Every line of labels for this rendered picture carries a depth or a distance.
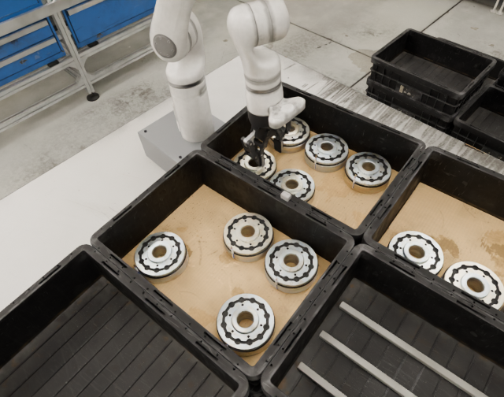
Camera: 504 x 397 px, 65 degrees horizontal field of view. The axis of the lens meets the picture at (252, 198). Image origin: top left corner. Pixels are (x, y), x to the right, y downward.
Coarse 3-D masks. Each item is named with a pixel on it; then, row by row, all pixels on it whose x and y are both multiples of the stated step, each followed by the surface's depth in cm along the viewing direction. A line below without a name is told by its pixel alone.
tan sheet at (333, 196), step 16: (288, 160) 96; (304, 160) 96; (320, 176) 92; (336, 176) 92; (320, 192) 90; (336, 192) 89; (352, 192) 89; (320, 208) 87; (336, 208) 87; (352, 208) 86; (368, 208) 86; (352, 224) 84
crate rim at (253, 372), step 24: (144, 192) 79; (264, 192) 78; (120, 216) 76; (312, 216) 73; (96, 240) 73; (120, 264) 71; (336, 264) 67; (144, 288) 66; (312, 288) 65; (288, 336) 60; (240, 360) 58; (264, 360) 58
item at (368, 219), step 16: (304, 96) 96; (240, 112) 93; (352, 112) 91; (224, 128) 90; (384, 128) 87; (208, 144) 87; (416, 144) 84; (224, 160) 84; (416, 160) 81; (256, 176) 80; (400, 176) 78; (288, 192) 77; (384, 192) 76; (304, 208) 75; (336, 224) 72; (368, 224) 72
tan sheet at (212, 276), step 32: (160, 224) 86; (192, 224) 86; (224, 224) 85; (128, 256) 82; (160, 256) 81; (192, 256) 81; (224, 256) 81; (320, 256) 79; (160, 288) 77; (192, 288) 76; (224, 288) 76; (256, 288) 76
